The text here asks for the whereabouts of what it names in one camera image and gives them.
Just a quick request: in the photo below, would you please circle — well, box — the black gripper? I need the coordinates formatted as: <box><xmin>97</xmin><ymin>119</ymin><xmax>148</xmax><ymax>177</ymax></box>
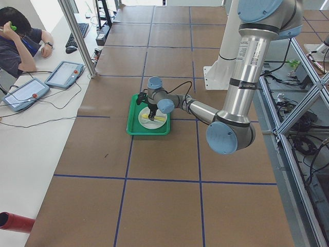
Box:
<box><xmin>148</xmin><ymin>103</ymin><xmax>157</xmax><ymax>121</ymax></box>

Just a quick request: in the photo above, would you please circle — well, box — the yellow plastic spoon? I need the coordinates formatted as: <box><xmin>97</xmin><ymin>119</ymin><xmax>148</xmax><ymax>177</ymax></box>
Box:
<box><xmin>141</xmin><ymin>114</ymin><xmax>167</xmax><ymax>122</ymax></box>

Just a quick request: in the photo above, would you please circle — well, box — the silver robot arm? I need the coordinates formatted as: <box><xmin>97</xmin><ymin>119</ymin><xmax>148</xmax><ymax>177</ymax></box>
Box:
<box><xmin>146</xmin><ymin>1</ymin><xmax>303</xmax><ymax>154</ymax></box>

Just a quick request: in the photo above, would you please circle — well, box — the white round plate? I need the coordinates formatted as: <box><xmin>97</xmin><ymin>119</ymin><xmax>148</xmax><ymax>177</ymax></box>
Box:
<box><xmin>138</xmin><ymin>107</ymin><xmax>167</xmax><ymax>129</ymax></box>

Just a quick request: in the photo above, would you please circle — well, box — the green plastic tray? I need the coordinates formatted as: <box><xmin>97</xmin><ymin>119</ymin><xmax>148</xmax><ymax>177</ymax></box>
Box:
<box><xmin>126</xmin><ymin>94</ymin><xmax>170</xmax><ymax>135</ymax></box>

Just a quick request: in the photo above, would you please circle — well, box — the far teach pendant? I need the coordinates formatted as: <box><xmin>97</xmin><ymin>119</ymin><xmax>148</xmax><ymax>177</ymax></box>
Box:
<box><xmin>44</xmin><ymin>61</ymin><xmax>84</xmax><ymax>89</ymax></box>

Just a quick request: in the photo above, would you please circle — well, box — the teach pendant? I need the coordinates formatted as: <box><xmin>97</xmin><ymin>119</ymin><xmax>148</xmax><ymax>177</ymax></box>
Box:
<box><xmin>3</xmin><ymin>78</ymin><xmax>50</xmax><ymax>112</ymax></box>
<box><xmin>44</xmin><ymin>61</ymin><xmax>84</xmax><ymax>89</ymax></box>

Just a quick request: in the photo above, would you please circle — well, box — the black computer mouse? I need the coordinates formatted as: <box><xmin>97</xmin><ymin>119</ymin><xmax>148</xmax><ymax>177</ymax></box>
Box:
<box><xmin>65</xmin><ymin>46</ymin><xmax>78</xmax><ymax>54</ymax></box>

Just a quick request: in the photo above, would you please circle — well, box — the black keyboard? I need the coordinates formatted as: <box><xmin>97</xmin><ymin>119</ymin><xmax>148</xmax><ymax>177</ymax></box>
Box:
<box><xmin>65</xmin><ymin>22</ymin><xmax>89</xmax><ymax>48</ymax></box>

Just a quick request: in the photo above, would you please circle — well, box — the near teach pendant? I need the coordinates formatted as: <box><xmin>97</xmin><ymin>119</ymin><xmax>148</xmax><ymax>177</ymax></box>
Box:
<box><xmin>3</xmin><ymin>78</ymin><xmax>50</xmax><ymax>112</ymax></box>

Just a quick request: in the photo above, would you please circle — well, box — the seated person dark shirt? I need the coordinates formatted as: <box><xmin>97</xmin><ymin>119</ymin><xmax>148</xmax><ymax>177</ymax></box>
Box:
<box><xmin>1</xmin><ymin>7</ymin><xmax>53</xmax><ymax>78</ymax></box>

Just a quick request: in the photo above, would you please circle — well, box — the red cylinder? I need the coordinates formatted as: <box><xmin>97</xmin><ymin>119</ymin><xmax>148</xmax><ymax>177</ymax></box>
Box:
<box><xmin>1</xmin><ymin>212</ymin><xmax>35</xmax><ymax>234</ymax></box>

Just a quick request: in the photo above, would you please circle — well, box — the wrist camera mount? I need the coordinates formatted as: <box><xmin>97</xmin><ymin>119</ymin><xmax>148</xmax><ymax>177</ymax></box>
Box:
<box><xmin>136</xmin><ymin>92</ymin><xmax>148</xmax><ymax>105</ymax></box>

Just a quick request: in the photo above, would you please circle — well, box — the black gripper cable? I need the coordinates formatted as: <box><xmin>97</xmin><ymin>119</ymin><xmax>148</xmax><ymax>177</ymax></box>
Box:
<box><xmin>166</xmin><ymin>80</ymin><xmax>193</xmax><ymax>101</ymax></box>

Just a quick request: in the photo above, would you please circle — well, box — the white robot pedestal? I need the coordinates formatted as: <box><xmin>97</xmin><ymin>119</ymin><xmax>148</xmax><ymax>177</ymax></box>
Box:
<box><xmin>204</xmin><ymin>0</ymin><xmax>241</xmax><ymax>90</ymax></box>

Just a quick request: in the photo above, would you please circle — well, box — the aluminium frame post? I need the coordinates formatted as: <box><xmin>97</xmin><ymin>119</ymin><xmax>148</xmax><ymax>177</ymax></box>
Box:
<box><xmin>58</xmin><ymin>0</ymin><xmax>97</xmax><ymax>78</ymax></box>

